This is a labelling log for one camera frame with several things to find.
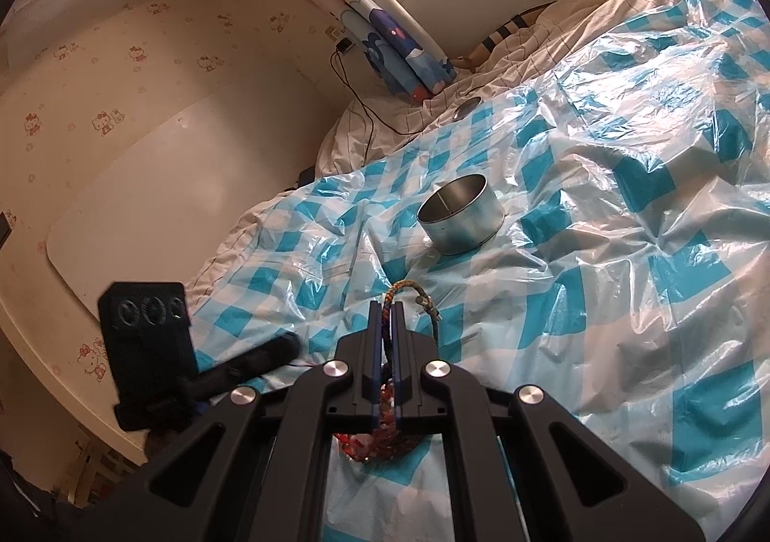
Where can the blue checkered plastic sheet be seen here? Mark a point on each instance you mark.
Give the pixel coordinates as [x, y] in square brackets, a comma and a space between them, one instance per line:
[630, 278]

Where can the round metal tin lid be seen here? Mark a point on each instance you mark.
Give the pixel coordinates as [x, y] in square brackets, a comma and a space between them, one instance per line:
[466, 108]

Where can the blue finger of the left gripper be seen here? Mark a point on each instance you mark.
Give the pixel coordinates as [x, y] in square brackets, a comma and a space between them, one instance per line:
[277, 352]

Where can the striped pillow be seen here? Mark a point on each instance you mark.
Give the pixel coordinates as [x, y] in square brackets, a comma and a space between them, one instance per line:
[517, 26]

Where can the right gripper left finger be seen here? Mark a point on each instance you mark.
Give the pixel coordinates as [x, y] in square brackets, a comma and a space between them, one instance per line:
[358, 406]

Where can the blue cartoon curtain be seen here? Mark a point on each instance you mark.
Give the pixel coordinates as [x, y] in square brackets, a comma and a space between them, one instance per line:
[408, 70]

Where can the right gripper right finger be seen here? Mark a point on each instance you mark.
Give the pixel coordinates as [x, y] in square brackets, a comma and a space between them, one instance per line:
[411, 352]

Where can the round metal tin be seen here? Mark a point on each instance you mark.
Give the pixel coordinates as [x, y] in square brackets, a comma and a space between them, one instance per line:
[461, 215]

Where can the white quilted bed cover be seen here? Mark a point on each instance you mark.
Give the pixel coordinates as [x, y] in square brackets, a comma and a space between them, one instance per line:
[563, 27]

